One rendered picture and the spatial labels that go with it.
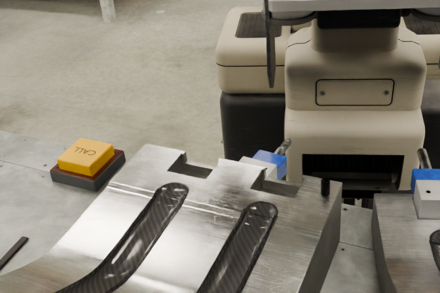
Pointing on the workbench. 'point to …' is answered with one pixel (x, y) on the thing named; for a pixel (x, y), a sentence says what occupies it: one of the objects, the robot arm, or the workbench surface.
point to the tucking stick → (12, 251)
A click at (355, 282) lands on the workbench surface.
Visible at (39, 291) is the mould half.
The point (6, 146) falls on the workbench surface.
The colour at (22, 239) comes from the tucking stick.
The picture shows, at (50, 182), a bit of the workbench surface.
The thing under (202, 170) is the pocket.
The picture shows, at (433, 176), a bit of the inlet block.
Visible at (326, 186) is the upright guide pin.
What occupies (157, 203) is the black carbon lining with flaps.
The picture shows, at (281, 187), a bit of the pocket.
